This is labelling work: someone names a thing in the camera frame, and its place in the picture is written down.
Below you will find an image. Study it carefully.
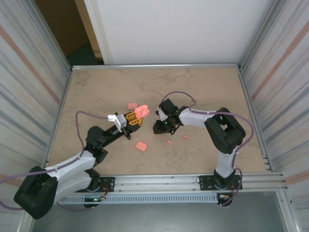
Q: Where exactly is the brown wooden door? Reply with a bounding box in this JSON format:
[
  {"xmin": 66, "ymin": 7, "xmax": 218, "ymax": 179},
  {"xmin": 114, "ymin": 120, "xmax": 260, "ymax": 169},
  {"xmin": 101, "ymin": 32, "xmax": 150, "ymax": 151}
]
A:
[{"xmin": 35, "ymin": 0, "xmax": 97, "ymax": 60}]

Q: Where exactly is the thin black right gripper wire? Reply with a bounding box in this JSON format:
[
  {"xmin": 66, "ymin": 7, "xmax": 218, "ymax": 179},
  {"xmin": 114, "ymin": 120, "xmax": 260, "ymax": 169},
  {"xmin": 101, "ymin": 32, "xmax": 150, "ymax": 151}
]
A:
[{"xmin": 169, "ymin": 122, "xmax": 182, "ymax": 135}]

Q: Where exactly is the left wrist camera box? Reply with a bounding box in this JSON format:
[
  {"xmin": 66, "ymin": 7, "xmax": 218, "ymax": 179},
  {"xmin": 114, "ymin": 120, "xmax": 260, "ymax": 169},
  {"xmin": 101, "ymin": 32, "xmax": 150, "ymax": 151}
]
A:
[{"xmin": 107, "ymin": 112, "xmax": 127, "ymax": 132}]

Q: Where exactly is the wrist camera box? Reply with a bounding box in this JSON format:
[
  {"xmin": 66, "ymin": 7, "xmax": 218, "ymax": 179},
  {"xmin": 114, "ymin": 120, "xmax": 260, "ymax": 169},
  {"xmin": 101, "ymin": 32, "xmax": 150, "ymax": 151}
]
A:
[
  {"xmin": 156, "ymin": 98, "xmax": 179, "ymax": 122},
  {"xmin": 107, "ymin": 112, "xmax": 127, "ymax": 132}
]

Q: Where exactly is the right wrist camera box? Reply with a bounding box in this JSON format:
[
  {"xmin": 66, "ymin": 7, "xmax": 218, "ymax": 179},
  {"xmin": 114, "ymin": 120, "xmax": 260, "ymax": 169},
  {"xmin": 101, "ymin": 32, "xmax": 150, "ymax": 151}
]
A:
[{"xmin": 156, "ymin": 98, "xmax": 179, "ymax": 122}]

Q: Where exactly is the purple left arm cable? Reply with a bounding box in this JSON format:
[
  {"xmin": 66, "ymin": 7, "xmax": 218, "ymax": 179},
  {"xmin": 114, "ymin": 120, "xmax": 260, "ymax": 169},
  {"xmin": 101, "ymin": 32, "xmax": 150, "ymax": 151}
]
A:
[{"xmin": 0, "ymin": 111, "xmax": 109, "ymax": 211}]

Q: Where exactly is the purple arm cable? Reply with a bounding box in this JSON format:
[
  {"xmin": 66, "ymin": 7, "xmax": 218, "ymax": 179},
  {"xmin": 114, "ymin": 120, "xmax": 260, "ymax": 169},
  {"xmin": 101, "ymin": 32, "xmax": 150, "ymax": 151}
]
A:
[
  {"xmin": 161, "ymin": 91, "xmax": 255, "ymax": 207},
  {"xmin": 0, "ymin": 111, "xmax": 109, "ymax": 211}
]

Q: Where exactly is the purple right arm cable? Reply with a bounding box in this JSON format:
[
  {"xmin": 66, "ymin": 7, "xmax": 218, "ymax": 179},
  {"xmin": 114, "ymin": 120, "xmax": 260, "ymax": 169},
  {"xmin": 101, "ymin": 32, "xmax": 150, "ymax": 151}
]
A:
[{"xmin": 161, "ymin": 91, "xmax": 255, "ymax": 207}]

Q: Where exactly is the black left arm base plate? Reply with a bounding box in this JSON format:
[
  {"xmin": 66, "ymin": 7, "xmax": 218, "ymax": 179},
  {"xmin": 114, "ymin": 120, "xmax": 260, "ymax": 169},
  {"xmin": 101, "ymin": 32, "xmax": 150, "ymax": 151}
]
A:
[{"xmin": 98, "ymin": 177, "xmax": 115, "ymax": 193}]

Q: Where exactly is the aluminium table frame rail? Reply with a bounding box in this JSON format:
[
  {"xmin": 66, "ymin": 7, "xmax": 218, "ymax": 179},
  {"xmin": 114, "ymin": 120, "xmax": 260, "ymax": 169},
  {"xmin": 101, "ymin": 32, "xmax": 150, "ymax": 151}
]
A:
[
  {"xmin": 71, "ymin": 63, "xmax": 242, "ymax": 72},
  {"xmin": 238, "ymin": 67, "xmax": 276, "ymax": 173},
  {"xmin": 44, "ymin": 69, "xmax": 73, "ymax": 165}
]

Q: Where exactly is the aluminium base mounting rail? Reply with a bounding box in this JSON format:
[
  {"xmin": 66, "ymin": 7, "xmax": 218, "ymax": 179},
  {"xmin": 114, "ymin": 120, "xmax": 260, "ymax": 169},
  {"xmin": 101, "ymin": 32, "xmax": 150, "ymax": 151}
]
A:
[{"xmin": 72, "ymin": 172, "xmax": 290, "ymax": 193}]

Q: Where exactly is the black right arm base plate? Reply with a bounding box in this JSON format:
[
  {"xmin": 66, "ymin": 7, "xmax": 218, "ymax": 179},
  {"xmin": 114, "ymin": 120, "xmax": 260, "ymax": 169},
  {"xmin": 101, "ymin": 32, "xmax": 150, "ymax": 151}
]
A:
[{"xmin": 196, "ymin": 174, "xmax": 242, "ymax": 192}]

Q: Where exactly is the white slotted cable duct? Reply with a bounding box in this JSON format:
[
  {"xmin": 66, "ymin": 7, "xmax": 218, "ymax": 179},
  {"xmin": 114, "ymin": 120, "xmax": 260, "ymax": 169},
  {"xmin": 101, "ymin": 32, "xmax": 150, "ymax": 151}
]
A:
[{"xmin": 57, "ymin": 193, "xmax": 219, "ymax": 205}]

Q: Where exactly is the striped enclosure side panel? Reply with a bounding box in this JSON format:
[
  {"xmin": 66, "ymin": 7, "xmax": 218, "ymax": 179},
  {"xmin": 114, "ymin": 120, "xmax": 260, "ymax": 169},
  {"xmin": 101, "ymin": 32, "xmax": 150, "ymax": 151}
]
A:
[
  {"xmin": 240, "ymin": 0, "xmax": 309, "ymax": 232},
  {"xmin": 0, "ymin": 0, "xmax": 72, "ymax": 232}
]

